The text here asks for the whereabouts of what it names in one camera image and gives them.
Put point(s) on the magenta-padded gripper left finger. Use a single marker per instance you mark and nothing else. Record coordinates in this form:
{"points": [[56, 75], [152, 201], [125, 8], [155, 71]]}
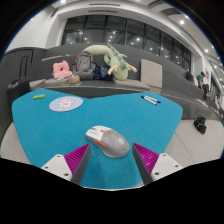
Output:
{"points": [[60, 166]]}

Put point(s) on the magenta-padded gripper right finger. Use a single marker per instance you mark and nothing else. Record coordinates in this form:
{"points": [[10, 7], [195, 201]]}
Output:
{"points": [[163, 165]]}

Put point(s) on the grey and white computer mouse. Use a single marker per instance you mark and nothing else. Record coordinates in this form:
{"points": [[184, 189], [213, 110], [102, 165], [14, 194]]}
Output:
{"points": [[110, 141]]}

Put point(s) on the round light blue mouse pad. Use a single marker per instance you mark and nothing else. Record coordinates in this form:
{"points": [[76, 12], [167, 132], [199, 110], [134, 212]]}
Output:
{"points": [[65, 104]]}

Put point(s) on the black bag on floor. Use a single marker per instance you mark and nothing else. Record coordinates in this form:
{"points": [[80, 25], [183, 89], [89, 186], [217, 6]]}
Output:
{"points": [[200, 124]]}

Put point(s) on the white marker with blue cap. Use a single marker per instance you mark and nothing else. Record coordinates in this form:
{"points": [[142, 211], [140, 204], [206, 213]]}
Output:
{"points": [[153, 99]]}

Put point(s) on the small green eraser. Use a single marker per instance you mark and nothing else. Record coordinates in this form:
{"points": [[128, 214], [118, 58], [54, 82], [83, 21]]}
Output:
{"points": [[39, 97]]}

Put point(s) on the flat grey seat cushion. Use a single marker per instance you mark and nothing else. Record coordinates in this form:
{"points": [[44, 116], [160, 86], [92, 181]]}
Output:
{"points": [[55, 81], [37, 84], [131, 83]]}

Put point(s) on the small tan round pouch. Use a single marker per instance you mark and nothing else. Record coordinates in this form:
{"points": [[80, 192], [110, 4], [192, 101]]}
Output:
{"points": [[74, 79]]}

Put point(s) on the person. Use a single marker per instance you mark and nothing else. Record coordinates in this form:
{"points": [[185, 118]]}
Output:
{"points": [[189, 76], [201, 81]]}

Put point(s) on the upright beige square cushion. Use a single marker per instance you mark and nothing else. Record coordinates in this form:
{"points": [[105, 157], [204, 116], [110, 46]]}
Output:
{"points": [[151, 73]]}

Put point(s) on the pink plush cushion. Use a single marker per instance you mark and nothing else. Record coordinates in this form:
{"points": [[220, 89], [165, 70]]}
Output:
{"points": [[61, 70]]}

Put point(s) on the dark blue patterned bag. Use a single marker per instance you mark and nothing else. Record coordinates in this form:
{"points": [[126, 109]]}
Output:
{"points": [[101, 72]]}

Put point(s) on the grey backpack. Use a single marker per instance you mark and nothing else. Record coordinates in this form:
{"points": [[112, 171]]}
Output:
{"points": [[83, 65]]}

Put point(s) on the green dragon plush toy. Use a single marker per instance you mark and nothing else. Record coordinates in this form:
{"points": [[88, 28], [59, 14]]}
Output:
{"points": [[116, 65]]}

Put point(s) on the round ceiling lights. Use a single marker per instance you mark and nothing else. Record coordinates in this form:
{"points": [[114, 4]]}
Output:
{"points": [[181, 22]]}

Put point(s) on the dark glass window wall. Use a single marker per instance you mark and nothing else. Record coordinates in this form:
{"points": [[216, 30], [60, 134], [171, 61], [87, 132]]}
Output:
{"points": [[116, 35]]}

